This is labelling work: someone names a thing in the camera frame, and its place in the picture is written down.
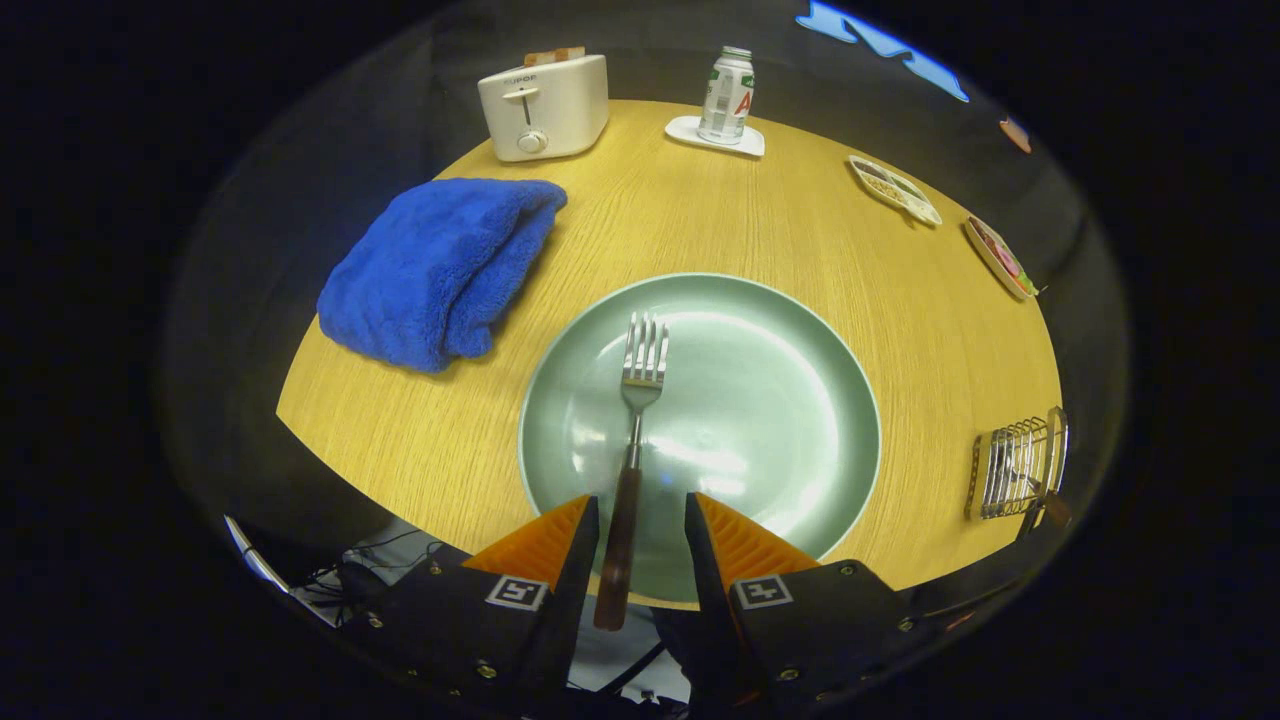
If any white divided tray of beans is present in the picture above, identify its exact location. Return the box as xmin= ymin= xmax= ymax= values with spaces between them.
xmin=848 ymin=154 xmax=943 ymax=227

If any oval white plate of food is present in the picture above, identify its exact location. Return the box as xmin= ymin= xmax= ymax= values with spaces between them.
xmin=963 ymin=215 xmax=1041 ymax=300

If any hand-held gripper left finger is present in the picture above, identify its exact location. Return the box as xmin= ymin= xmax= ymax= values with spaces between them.
xmin=340 ymin=494 xmax=601 ymax=709

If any pale green round plate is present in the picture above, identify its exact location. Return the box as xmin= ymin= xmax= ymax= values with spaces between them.
xmin=517 ymin=273 xmax=883 ymax=611

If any metal fork with wooden handle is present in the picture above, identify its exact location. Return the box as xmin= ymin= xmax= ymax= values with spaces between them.
xmin=593 ymin=311 xmax=670 ymax=633

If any white drink bottle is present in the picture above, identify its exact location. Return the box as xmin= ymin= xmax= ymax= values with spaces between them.
xmin=697 ymin=45 xmax=756 ymax=146

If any white toaster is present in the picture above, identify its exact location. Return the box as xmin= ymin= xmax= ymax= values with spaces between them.
xmin=477 ymin=53 xmax=610 ymax=164

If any white square coaster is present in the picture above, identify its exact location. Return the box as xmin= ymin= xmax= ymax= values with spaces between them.
xmin=665 ymin=115 xmax=766 ymax=159

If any blue folded towel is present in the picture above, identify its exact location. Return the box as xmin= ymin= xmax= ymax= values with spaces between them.
xmin=316 ymin=178 xmax=569 ymax=374

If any metal wire basket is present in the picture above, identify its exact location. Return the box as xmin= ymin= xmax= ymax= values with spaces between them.
xmin=965 ymin=406 xmax=1071 ymax=521

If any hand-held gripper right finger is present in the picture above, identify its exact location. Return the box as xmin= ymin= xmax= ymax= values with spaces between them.
xmin=684 ymin=491 xmax=931 ymax=711

